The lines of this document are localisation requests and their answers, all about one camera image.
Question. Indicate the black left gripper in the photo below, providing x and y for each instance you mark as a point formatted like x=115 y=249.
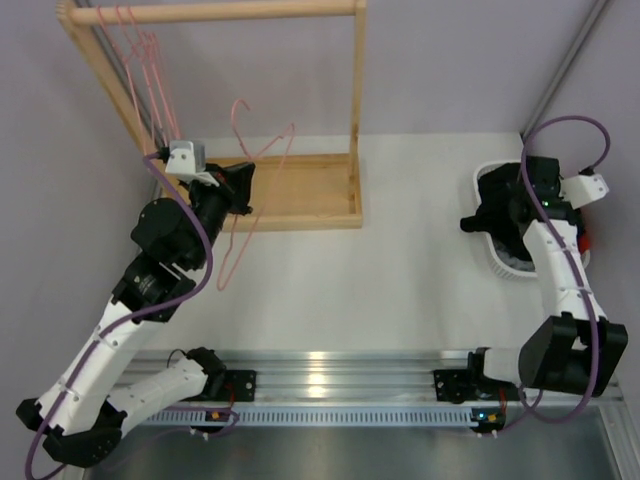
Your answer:
x=238 y=177

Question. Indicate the pink hanger of black top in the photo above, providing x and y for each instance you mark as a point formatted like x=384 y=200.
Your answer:
x=224 y=277

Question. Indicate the pink hanger of white top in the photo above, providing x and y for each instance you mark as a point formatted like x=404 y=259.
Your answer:
x=150 y=70

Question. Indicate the pink hanger of red top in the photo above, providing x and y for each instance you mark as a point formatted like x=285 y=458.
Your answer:
x=137 y=49

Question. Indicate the pink hanger of grey top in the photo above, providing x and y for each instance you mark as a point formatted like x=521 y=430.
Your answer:
x=160 y=75

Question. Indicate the red tank top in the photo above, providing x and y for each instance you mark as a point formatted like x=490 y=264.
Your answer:
x=584 y=243

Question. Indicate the black tank top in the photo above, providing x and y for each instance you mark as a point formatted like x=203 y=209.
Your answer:
x=492 y=215

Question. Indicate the grey tank top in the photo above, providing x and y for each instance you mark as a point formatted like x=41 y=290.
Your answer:
x=510 y=260

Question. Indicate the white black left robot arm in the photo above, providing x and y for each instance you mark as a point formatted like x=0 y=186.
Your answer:
x=83 y=417

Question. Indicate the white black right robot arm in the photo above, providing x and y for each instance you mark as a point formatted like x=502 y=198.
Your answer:
x=574 y=351

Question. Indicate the white perforated plastic basket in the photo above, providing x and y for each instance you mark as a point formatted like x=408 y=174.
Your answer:
x=545 y=178

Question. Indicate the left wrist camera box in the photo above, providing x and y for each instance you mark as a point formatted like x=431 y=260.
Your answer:
x=187 y=162

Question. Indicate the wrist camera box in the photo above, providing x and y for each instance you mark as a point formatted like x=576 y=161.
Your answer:
x=187 y=162
x=584 y=189

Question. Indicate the aluminium mounting rail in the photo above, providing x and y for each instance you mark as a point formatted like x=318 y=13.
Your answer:
x=341 y=378

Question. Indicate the slotted cable duct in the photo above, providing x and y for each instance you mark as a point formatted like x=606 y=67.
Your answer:
x=333 y=416

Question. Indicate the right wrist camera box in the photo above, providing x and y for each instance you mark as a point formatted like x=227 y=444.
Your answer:
x=584 y=189

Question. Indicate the aluminium corner post right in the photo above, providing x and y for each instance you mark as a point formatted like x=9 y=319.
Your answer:
x=577 y=46

